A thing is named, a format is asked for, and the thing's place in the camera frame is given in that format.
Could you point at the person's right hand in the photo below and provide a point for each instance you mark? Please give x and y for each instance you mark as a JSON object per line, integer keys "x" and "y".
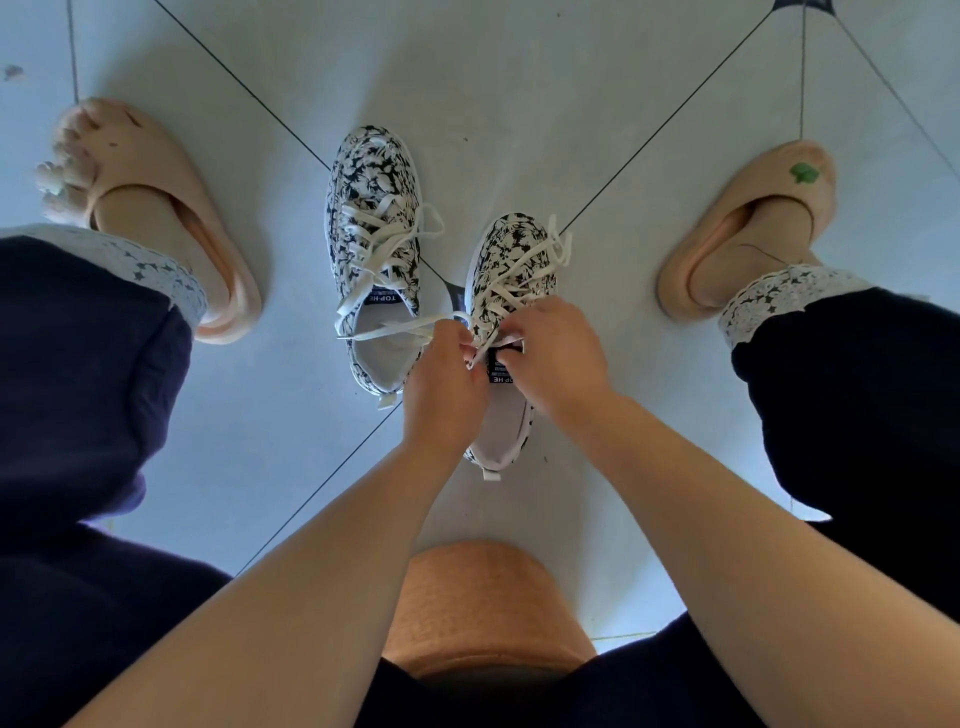
{"x": 562, "y": 367}

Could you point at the person's right leg navy trousers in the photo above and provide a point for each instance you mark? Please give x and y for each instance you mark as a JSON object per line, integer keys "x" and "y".
{"x": 862, "y": 390}

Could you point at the person's leg navy trousers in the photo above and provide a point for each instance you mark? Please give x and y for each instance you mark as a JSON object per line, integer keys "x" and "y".
{"x": 862, "y": 390}
{"x": 75, "y": 375}

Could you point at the person's left forearm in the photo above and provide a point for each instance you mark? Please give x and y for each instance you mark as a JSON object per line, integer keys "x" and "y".
{"x": 277, "y": 592}

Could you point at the floral sneaker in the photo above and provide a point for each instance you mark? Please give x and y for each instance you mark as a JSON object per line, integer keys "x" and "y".
{"x": 371, "y": 161}
{"x": 510, "y": 232}

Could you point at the person's left leg navy trousers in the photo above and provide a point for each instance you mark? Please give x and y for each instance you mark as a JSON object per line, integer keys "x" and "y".
{"x": 75, "y": 375}

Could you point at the pink slipper with white charms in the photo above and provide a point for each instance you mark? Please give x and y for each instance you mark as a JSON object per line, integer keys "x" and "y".
{"x": 150, "y": 157}

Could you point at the person's left hand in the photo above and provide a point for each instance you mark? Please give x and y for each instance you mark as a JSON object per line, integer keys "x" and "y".
{"x": 442, "y": 405}

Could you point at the white shoelace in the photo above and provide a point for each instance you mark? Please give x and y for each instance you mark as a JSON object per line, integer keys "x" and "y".
{"x": 371, "y": 217}
{"x": 525, "y": 262}

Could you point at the pink slipper with green charm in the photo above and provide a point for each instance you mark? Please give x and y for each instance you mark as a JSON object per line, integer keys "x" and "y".
{"x": 765, "y": 169}

